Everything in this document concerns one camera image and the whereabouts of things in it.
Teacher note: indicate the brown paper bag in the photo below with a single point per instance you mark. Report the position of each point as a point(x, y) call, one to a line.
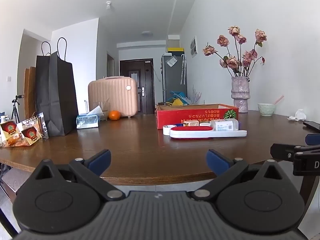
point(29, 92)

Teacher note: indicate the ceiling lamp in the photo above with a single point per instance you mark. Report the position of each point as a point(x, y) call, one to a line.
point(147, 33)

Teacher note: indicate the dark brown door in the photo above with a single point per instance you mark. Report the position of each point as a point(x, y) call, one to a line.
point(142, 72)

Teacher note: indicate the crumpled white tissue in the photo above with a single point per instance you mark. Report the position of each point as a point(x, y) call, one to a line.
point(298, 116)

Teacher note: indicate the silver snack packet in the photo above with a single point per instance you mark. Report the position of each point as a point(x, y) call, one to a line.
point(42, 126)

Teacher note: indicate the clear glass cup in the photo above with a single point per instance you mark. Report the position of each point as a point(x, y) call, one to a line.
point(101, 109)

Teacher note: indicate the dried pink roses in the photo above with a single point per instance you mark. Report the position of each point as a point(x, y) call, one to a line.
point(243, 62)

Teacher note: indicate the purple textured vase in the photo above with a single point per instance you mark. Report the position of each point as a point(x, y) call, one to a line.
point(240, 93)

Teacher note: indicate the pink ribbed suitcase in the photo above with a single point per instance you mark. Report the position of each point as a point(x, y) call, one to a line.
point(119, 92)

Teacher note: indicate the orange snack boxes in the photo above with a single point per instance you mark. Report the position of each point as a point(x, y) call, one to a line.
point(25, 133)

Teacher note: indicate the grey refrigerator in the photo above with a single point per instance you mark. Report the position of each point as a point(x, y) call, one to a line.
point(174, 71)

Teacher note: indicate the white tape roll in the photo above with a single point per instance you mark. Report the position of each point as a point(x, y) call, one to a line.
point(167, 128)

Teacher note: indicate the black paper bag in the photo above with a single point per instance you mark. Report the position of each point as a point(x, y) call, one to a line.
point(55, 94)

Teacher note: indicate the pale green bowl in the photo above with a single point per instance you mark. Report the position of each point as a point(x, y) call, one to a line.
point(266, 109)

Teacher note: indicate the beige cube block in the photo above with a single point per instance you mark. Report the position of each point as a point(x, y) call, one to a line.
point(190, 123)

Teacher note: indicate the blue tissue pack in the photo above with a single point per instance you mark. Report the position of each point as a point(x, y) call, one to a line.
point(88, 120)

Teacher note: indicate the yellow blue box on fridge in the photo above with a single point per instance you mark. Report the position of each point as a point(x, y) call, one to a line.
point(175, 49)

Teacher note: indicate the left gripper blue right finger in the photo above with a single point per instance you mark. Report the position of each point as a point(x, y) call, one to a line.
point(217, 162)

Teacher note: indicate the clutter pile by fridge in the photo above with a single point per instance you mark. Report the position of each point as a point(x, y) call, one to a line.
point(180, 99)

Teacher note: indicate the orange fruit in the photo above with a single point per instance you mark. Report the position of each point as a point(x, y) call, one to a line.
point(114, 115)

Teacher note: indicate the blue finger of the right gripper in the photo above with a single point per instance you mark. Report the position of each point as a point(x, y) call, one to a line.
point(312, 139)

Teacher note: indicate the camera tripod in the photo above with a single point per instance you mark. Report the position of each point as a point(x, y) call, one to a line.
point(15, 103)

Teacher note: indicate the pink spoon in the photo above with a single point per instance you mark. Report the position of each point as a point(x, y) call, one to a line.
point(278, 100)

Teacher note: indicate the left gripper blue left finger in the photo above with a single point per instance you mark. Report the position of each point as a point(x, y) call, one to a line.
point(99, 163)

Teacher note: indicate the black phone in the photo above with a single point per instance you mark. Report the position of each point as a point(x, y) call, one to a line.
point(312, 125)

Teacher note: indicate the wall electrical panel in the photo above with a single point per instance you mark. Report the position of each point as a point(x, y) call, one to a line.
point(193, 47)

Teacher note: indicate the wooden round table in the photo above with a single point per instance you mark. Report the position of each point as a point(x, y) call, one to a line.
point(142, 155)

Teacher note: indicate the red cardboard box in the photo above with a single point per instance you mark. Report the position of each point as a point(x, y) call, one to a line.
point(171, 115)

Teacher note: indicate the white pill bottle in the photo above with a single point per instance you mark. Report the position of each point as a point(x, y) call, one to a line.
point(225, 124)

